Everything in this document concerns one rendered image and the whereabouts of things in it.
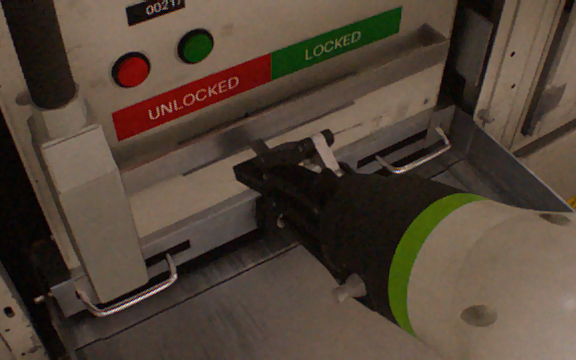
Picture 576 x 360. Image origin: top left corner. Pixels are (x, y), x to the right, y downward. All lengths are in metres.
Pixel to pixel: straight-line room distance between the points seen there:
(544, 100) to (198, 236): 0.49
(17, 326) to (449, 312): 0.45
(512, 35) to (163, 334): 0.52
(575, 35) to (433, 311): 0.59
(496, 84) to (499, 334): 0.58
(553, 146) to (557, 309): 0.78
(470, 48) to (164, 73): 0.38
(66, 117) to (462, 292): 0.27
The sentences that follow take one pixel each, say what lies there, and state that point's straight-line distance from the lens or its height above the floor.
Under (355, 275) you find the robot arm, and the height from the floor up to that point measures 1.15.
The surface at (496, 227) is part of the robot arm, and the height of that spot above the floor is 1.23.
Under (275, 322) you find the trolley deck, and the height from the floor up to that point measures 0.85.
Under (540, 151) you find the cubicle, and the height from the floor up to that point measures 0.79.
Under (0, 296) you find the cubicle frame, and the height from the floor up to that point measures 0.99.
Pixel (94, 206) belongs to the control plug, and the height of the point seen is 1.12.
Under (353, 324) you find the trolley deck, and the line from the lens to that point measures 0.73.
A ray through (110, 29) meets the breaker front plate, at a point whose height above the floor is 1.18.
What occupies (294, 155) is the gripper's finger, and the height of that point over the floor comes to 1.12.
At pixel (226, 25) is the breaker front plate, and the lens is 0.58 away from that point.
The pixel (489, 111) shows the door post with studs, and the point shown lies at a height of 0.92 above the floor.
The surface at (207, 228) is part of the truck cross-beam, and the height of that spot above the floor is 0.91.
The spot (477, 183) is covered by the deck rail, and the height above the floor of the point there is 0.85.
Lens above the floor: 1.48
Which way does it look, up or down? 48 degrees down
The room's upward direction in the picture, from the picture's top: straight up
